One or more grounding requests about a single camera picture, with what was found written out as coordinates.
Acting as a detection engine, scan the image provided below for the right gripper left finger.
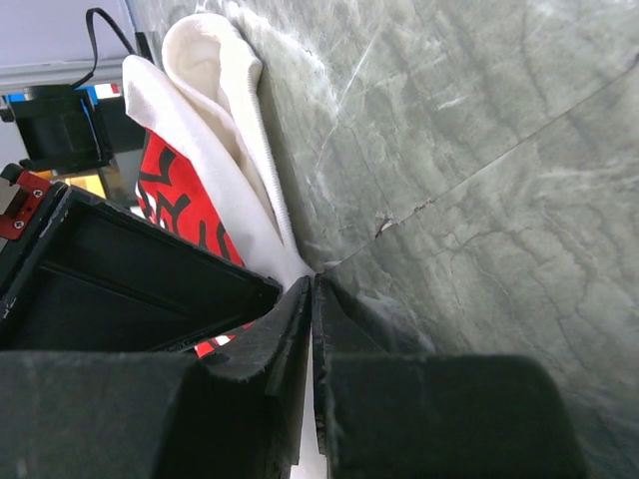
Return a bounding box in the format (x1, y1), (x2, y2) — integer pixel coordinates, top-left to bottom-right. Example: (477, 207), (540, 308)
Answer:
(1, 277), (312, 478)

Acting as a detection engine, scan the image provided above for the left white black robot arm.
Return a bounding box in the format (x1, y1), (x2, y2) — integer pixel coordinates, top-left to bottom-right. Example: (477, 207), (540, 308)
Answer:
(1, 85), (281, 352)

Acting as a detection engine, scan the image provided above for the white t-shirt red print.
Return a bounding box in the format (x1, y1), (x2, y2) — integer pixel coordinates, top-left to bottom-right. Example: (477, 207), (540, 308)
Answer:
(121, 13), (320, 470)

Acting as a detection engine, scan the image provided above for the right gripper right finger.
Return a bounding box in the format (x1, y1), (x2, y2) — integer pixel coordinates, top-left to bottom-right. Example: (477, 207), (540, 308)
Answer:
(312, 277), (589, 478)

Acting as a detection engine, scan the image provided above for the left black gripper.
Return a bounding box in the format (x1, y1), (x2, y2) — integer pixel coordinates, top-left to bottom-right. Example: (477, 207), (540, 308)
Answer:
(1, 186), (281, 351)

